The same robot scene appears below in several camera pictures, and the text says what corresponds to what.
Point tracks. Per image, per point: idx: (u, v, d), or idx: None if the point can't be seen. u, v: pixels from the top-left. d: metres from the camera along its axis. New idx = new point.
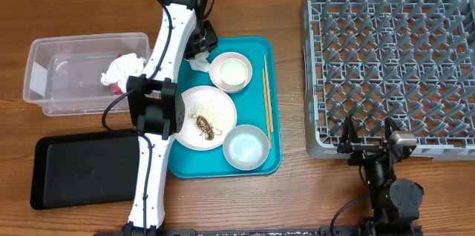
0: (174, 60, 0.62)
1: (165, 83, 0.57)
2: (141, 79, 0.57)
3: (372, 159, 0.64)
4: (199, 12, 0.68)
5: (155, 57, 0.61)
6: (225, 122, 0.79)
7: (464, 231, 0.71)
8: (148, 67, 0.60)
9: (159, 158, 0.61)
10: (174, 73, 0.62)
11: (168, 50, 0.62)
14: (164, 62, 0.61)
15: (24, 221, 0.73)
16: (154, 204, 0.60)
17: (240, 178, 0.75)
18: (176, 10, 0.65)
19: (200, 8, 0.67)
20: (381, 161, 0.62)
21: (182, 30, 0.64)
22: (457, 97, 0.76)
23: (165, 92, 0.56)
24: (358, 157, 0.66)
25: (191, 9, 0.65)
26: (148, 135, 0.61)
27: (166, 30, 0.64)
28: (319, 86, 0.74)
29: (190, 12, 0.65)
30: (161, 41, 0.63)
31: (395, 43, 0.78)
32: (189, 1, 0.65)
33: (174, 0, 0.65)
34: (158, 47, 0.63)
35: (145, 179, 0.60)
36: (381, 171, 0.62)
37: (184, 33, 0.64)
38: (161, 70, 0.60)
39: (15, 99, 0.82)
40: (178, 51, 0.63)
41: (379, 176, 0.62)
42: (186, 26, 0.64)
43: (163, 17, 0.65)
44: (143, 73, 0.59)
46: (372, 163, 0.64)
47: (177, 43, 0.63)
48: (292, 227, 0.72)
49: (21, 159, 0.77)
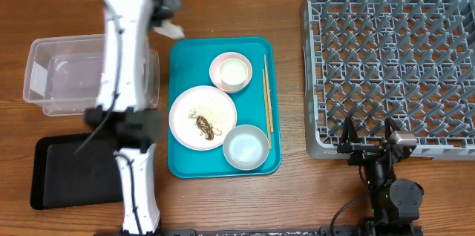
0: (132, 79, 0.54)
1: (129, 112, 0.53)
2: (99, 114, 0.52)
3: (371, 159, 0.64)
4: None
5: (109, 78, 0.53)
6: (225, 122, 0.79)
7: (463, 231, 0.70)
8: (105, 94, 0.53)
9: (141, 171, 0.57)
10: (138, 93, 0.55)
11: (124, 65, 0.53)
14: (122, 85, 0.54)
15: (24, 221, 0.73)
16: (147, 212, 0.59)
17: (240, 178, 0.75)
18: (123, 2, 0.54)
19: None
20: (381, 161, 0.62)
21: (136, 32, 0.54)
22: (457, 97, 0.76)
23: (130, 119, 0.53)
24: (359, 158, 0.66)
25: None
26: (124, 153, 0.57)
27: (115, 38, 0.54)
28: (319, 86, 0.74)
29: (141, 3, 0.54)
30: (112, 54, 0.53)
31: (395, 43, 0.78)
32: None
33: None
34: (109, 64, 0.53)
35: (132, 192, 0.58)
36: (380, 171, 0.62)
37: (138, 33, 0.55)
38: (119, 96, 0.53)
39: (15, 99, 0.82)
40: (136, 62, 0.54)
41: (379, 176, 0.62)
42: (139, 23, 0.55)
43: (108, 16, 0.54)
44: (100, 102, 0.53)
46: (372, 163, 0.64)
47: (132, 52, 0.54)
48: (291, 227, 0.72)
49: (21, 159, 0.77)
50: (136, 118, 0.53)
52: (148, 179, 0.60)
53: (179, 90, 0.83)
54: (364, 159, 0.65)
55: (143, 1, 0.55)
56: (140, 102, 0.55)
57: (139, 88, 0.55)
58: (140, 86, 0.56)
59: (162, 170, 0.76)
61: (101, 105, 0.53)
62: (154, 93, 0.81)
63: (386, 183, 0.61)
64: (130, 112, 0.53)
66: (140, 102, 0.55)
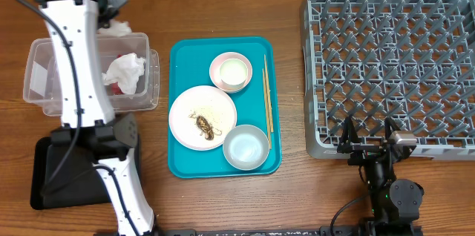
0: (93, 90, 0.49)
1: (99, 129, 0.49)
2: (67, 135, 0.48)
3: (371, 159, 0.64)
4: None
5: (69, 96, 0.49)
6: (225, 122, 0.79)
7: (463, 231, 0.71)
8: (68, 113, 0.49)
9: (125, 177, 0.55)
10: (104, 104, 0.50)
11: (81, 79, 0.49)
14: (84, 99, 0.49)
15: (24, 221, 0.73)
16: (139, 215, 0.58)
17: (240, 178, 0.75)
18: (63, 12, 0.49)
19: None
20: (381, 161, 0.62)
21: (85, 41, 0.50)
22: (457, 97, 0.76)
23: (102, 135, 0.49)
24: (359, 159, 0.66)
25: (81, 2, 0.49)
26: (102, 164, 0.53)
27: (64, 51, 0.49)
28: (319, 86, 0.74)
29: (84, 9, 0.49)
30: (66, 70, 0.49)
31: (395, 43, 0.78)
32: None
33: None
34: (65, 82, 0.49)
35: (120, 200, 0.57)
36: (380, 171, 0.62)
37: (89, 41, 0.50)
38: (84, 111, 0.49)
39: (15, 99, 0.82)
40: (93, 71, 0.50)
41: (379, 176, 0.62)
42: (87, 30, 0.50)
43: (51, 30, 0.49)
44: (64, 122, 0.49)
46: (372, 163, 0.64)
47: (87, 61, 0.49)
48: (291, 227, 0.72)
49: (21, 159, 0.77)
50: (107, 134, 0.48)
52: (135, 183, 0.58)
53: (179, 90, 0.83)
54: (364, 159, 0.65)
55: (85, 7, 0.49)
56: (108, 113, 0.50)
57: (104, 98, 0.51)
58: (105, 96, 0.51)
59: (162, 170, 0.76)
61: (67, 125, 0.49)
62: (154, 93, 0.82)
63: (386, 183, 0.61)
64: (100, 128, 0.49)
66: (108, 113, 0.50)
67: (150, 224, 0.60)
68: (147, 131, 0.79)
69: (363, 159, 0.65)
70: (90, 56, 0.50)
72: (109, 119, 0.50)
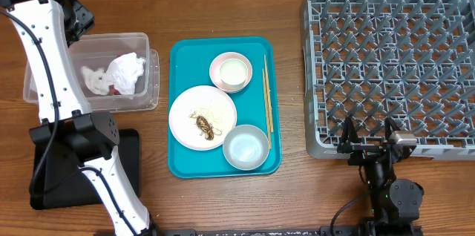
0: (67, 83, 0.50)
1: (76, 119, 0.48)
2: (47, 130, 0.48)
3: (371, 158, 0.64)
4: None
5: (44, 92, 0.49)
6: (225, 122, 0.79)
7: (463, 231, 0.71)
8: (44, 109, 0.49)
9: (113, 176, 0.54)
10: (79, 96, 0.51)
11: (54, 73, 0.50)
14: (59, 93, 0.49)
15: (24, 221, 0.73)
16: (135, 213, 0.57)
17: (240, 178, 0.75)
18: (29, 12, 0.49)
19: None
20: (381, 160, 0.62)
21: (55, 36, 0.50)
22: (457, 97, 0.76)
23: (81, 126, 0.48)
24: (359, 159, 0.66)
25: (46, 1, 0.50)
26: (88, 165, 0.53)
27: (35, 48, 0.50)
28: (319, 86, 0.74)
29: (49, 7, 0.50)
30: (38, 67, 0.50)
31: (395, 43, 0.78)
32: None
33: None
34: (38, 78, 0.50)
35: (112, 200, 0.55)
36: (380, 171, 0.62)
37: (59, 36, 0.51)
38: (61, 105, 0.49)
39: (15, 99, 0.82)
40: (65, 66, 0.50)
41: (379, 176, 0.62)
42: (56, 27, 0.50)
43: (21, 31, 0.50)
44: (43, 119, 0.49)
46: (372, 163, 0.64)
47: (59, 57, 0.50)
48: (291, 227, 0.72)
49: (21, 159, 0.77)
50: (85, 124, 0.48)
52: (125, 182, 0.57)
53: (179, 90, 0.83)
54: (364, 159, 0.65)
55: (50, 4, 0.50)
56: (85, 105, 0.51)
57: (79, 91, 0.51)
58: (79, 90, 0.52)
59: (162, 170, 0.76)
61: (45, 120, 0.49)
62: (154, 93, 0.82)
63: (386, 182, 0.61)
64: (78, 118, 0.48)
66: (84, 105, 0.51)
67: (146, 221, 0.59)
68: (148, 131, 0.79)
69: (364, 159, 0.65)
70: (61, 51, 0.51)
72: (85, 110, 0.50)
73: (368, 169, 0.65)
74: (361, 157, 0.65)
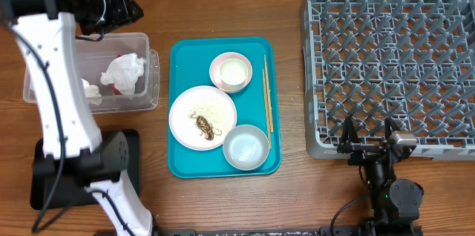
0: (76, 115, 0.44)
1: (84, 158, 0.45)
2: (51, 167, 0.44)
3: (372, 159, 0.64)
4: (66, 0, 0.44)
5: (49, 122, 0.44)
6: (225, 122, 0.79)
7: (462, 231, 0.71)
8: (49, 142, 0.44)
9: (121, 198, 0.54)
10: (89, 128, 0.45)
11: (61, 104, 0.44)
14: (66, 126, 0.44)
15: (24, 222, 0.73)
16: (138, 225, 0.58)
17: (240, 178, 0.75)
18: (35, 27, 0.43)
19: None
20: (381, 161, 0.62)
21: (64, 60, 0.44)
22: (457, 97, 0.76)
23: (87, 164, 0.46)
24: (358, 159, 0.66)
25: (56, 16, 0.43)
26: (94, 186, 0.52)
27: (41, 73, 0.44)
28: (319, 86, 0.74)
29: (60, 23, 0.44)
30: (43, 94, 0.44)
31: (395, 43, 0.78)
32: None
33: (24, 2, 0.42)
34: (42, 107, 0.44)
35: (117, 214, 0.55)
36: (380, 171, 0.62)
37: (68, 61, 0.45)
38: (68, 139, 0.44)
39: (14, 99, 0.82)
40: (75, 95, 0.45)
41: (379, 176, 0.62)
42: (65, 47, 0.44)
43: (24, 49, 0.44)
44: (47, 153, 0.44)
46: (372, 163, 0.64)
47: (67, 84, 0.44)
48: (292, 227, 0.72)
49: (21, 159, 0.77)
50: (94, 162, 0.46)
52: (130, 198, 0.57)
53: (179, 90, 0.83)
54: (365, 159, 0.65)
55: (61, 20, 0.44)
56: (96, 139, 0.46)
57: (88, 122, 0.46)
58: (89, 119, 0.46)
59: (162, 170, 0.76)
61: (50, 155, 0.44)
62: (154, 93, 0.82)
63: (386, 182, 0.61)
64: (86, 158, 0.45)
66: (95, 138, 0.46)
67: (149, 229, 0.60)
68: (148, 132, 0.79)
69: (363, 159, 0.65)
70: (70, 78, 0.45)
72: (96, 145, 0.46)
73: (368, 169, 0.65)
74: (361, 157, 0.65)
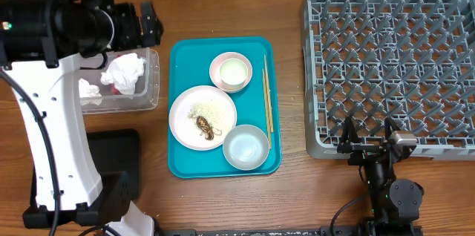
0: (74, 169, 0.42)
1: (81, 214, 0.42)
2: (44, 220, 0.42)
3: (372, 159, 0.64)
4: (71, 43, 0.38)
5: (44, 174, 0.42)
6: (225, 122, 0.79)
7: (463, 231, 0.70)
8: (44, 195, 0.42)
9: (122, 226, 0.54)
10: (87, 180, 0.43)
11: (59, 158, 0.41)
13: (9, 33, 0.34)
14: (62, 180, 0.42)
15: (24, 221, 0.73)
16: None
17: (240, 178, 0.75)
18: (30, 76, 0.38)
19: (70, 35, 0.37)
20: (381, 161, 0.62)
21: (63, 112, 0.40)
22: (457, 97, 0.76)
23: (84, 221, 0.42)
24: (359, 159, 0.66)
25: (56, 64, 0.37)
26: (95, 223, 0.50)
27: (36, 125, 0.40)
28: (319, 86, 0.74)
29: (60, 73, 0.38)
30: (39, 145, 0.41)
31: (395, 43, 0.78)
32: (44, 41, 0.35)
33: (17, 44, 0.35)
34: (38, 158, 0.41)
35: None
36: (380, 171, 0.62)
37: (67, 113, 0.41)
38: (64, 193, 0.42)
39: (13, 99, 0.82)
40: (73, 146, 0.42)
41: (379, 176, 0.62)
42: (64, 97, 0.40)
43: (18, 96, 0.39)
44: (41, 203, 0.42)
46: (372, 164, 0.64)
47: (67, 139, 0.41)
48: (292, 227, 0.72)
49: (21, 159, 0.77)
50: (91, 220, 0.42)
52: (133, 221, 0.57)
53: (179, 90, 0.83)
54: (365, 159, 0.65)
55: (61, 69, 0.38)
56: (93, 191, 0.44)
57: (86, 173, 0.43)
58: (87, 168, 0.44)
59: (162, 169, 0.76)
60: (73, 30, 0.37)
61: (44, 207, 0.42)
62: (154, 93, 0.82)
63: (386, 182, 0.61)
64: (82, 214, 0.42)
66: (93, 190, 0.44)
67: None
68: (148, 131, 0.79)
69: (363, 159, 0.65)
70: (70, 128, 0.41)
72: (93, 197, 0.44)
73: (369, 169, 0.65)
74: (361, 157, 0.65)
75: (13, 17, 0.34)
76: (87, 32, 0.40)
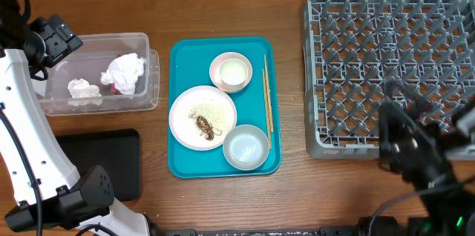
0: (46, 155, 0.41)
1: (63, 198, 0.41)
2: (27, 214, 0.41)
3: (423, 157, 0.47)
4: (11, 36, 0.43)
5: (17, 168, 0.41)
6: (225, 122, 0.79)
7: None
8: (21, 190, 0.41)
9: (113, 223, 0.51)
10: (62, 165, 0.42)
11: (27, 147, 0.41)
13: None
14: (37, 168, 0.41)
15: None
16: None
17: (240, 178, 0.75)
18: None
19: (7, 29, 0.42)
20: (434, 161, 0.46)
21: (21, 99, 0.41)
22: (457, 97, 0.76)
23: (67, 205, 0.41)
24: (405, 164, 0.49)
25: (3, 54, 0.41)
26: (85, 223, 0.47)
27: None
28: (319, 86, 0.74)
29: (8, 60, 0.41)
30: (5, 141, 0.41)
31: (395, 43, 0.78)
32: None
33: None
34: (7, 153, 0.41)
35: None
36: (434, 171, 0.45)
37: (26, 102, 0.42)
38: (43, 182, 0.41)
39: None
40: (40, 133, 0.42)
41: (431, 179, 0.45)
42: (19, 85, 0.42)
43: None
44: (20, 199, 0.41)
46: (424, 164, 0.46)
47: (31, 128, 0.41)
48: (292, 227, 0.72)
49: None
50: (75, 200, 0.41)
52: (126, 220, 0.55)
53: (179, 90, 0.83)
54: (413, 160, 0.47)
55: (9, 56, 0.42)
56: (72, 175, 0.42)
57: (61, 159, 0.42)
58: (61, 155, 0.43)
59: (162, 169, 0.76)
60: (10, 24, 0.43)
61: (24, 202, 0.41)
62: (154, 93, 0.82)
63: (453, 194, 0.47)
64: (64, 197, 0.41)
66: (71, 175, 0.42)
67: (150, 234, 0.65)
68: (147, 131, 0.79)
69: (411, 164, 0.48)
70: (33, 116, 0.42)
72: (73, 182, 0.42)
73: (415, 174, 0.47)
74: (410, 159, 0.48)
75: None
76: (22, 30, 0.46)
